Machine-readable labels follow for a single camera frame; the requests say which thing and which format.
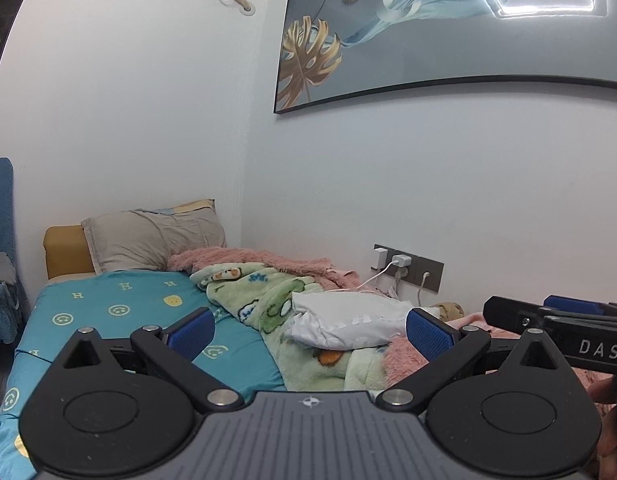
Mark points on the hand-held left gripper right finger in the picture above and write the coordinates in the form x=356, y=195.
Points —
x=431, y=332

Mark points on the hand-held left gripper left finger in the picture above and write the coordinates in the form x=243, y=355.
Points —
x=191, y=332

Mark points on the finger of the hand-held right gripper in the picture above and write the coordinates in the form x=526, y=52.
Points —
x=578, y=305
x=508, y=315

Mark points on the white garment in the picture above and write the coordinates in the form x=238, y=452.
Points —
x=348, y=320

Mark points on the person's right hand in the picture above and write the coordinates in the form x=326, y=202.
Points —
x=611, y=425

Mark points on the brown plush item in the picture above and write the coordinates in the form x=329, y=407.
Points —
x=446, y=310

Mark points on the white charger plug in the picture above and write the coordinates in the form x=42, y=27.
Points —
x=381, y=257
x=401, y=264

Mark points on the green and pink printed blanket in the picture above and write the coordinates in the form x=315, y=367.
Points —
x=268, y=305

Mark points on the teal smiley print bedsheet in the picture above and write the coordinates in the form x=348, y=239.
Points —
x=113, y=290

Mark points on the grey pillow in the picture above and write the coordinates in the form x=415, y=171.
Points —
x=148, y=240

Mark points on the yellow and blue pillow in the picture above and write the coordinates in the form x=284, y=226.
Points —
x=198, y=206

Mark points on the yellow headboard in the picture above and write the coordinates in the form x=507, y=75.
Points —
x=66, y=255

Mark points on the grey cloth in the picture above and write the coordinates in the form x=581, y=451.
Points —
x=1, y=272

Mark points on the blue fabric covered chair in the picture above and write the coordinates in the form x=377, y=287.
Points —
x=1, y=200

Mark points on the dark grey wall socket panel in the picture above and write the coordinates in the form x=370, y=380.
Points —
x=423, y=262

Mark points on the framed gold leaf wall picture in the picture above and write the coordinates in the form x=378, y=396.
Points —
x=438, y=35

